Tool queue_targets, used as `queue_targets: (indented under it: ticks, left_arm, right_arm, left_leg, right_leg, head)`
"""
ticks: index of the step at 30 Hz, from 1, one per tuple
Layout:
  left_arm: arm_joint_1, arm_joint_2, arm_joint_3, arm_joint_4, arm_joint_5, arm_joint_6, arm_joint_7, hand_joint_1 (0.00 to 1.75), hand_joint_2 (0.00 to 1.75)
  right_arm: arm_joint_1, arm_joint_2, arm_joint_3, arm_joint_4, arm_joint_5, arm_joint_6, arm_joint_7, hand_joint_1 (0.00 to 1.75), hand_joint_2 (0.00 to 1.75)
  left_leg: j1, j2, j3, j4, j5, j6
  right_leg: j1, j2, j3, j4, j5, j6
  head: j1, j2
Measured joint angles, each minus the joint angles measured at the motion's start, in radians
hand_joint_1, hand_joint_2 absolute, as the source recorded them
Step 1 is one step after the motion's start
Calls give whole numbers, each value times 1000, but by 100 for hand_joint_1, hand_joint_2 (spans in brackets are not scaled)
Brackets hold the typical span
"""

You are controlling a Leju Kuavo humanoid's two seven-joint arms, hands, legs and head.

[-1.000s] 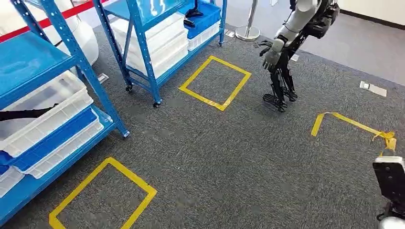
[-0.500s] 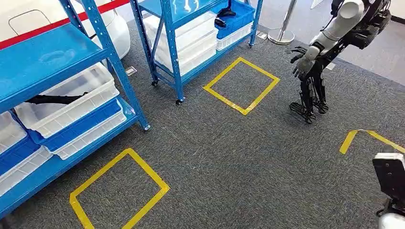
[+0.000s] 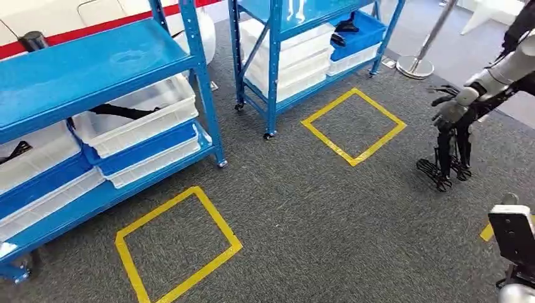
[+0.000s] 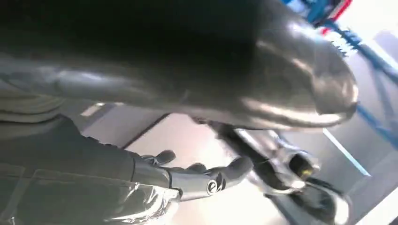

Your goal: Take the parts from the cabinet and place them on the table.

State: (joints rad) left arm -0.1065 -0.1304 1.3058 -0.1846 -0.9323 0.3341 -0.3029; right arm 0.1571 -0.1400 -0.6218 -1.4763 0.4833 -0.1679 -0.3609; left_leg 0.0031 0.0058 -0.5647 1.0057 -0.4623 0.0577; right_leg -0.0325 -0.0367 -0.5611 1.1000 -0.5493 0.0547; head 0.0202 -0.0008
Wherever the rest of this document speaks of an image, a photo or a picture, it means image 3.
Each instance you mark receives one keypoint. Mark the standby robot silver arm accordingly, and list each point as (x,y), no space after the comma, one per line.
(505,65)

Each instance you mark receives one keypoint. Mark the standby robot black legs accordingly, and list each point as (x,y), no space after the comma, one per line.
(445,154)

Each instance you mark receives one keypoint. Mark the small white floor plate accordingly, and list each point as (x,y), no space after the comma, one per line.
(388,63)

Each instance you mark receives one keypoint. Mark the blue metal shelf rack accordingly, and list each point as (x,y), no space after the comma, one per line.
(83,62)
(274,62)

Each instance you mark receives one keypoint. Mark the black plastic part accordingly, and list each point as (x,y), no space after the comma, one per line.
(121,112)
(18,150)
(347,27)
(337,39)

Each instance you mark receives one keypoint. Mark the yellow floor tape square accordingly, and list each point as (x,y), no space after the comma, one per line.
(167,208)
(329,142)

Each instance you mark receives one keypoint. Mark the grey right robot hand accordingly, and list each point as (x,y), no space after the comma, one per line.
(510,199)

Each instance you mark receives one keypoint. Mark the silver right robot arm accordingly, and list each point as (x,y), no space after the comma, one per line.
(518,295)

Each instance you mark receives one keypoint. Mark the white vehicle body red stripe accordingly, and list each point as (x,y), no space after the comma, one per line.
(62,12)

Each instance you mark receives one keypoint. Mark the chrome barrier stanchion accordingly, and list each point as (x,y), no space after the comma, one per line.
(414,67)

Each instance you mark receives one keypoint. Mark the standby robot grey hand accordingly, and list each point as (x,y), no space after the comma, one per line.
(451,113)

